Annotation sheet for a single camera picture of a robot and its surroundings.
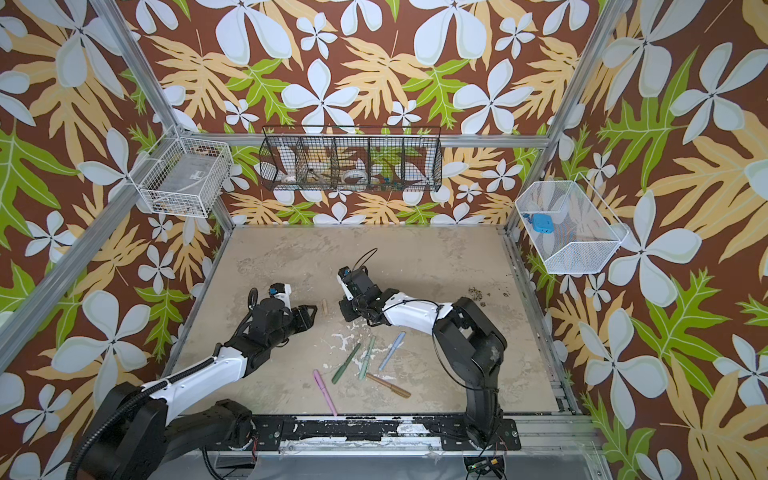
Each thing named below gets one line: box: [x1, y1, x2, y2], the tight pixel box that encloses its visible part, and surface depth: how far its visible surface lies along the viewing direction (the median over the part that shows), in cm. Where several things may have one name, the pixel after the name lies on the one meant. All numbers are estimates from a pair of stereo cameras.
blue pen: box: [378, 331, 407, 371], surface depth 90 cm
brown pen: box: [366, 372, 411, 398], surface depth 83 cm
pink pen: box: [313, 369, 337, 417], surface depth 84 cm
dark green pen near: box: [331, 343, 361, 385], surface depth 86 cm
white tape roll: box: [343, 168, 368, 184], surface depth 100 cm
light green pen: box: [359, 334, 376, 381], surface depth 88 cm
